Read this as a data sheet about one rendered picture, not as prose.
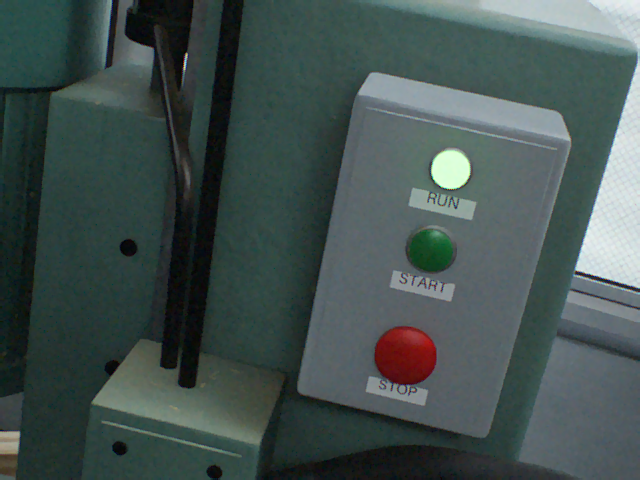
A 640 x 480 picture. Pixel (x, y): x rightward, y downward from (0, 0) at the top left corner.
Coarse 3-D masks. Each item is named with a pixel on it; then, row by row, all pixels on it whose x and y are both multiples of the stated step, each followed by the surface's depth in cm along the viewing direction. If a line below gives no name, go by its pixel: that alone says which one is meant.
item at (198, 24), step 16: (208, 0) 53; (192, 16) 54; (192, 32) 54; (192, 48) 54; (192, 64) 55; (192, 80) 55; (192, 96) 55; (160, 256) 59; (160, 272) 59; (160, 288) 60; (160, 304) 60; (160, 320) 60; (160, 336) 61
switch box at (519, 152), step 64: (384, 128) 44; (448, 128) 44; (512, 128) 44; (384, 192) 45; (448, 192) 45; (512, 192) 45; (384, 256) 46; (512, 256) 45; (320, 320) 48; (384, 320) 48; (448, 320) 47; (512, 320) 47; (320, 384) 49; (448, 384) 48
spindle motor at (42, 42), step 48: (0, 0) 56; (48, 0) 57; (96, 0) 61; (0, 48) 57; (48, 48) 59; (96, 48) 63; (0, 96) 58; (48, 96) 61; (0, 144) 59; (0, 192) 60; (0, 240) 62; (0, 288) 63; (0, 336) 65; (0, 384) 66
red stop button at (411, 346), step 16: (384, 336) 47; (400, 336) 47; (416, 336) 47; (384, 352) 47; (400, 352) 47; (416, 352) 47; (432, 352) 47; (384, 368) 47; (400, 368) 47; (416, 368) 47; (432, 368) 47; (400, 384) 48
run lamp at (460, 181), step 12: (444, 156) 44; (456, 156) 44; (468, 156) 44; (432, 168) 44; (444, 168) 44; (456, 168) 44; (468, 168) 44; (432, 180) 45; (444, 180) 44; (456, 180) 44; (468, 180) 44
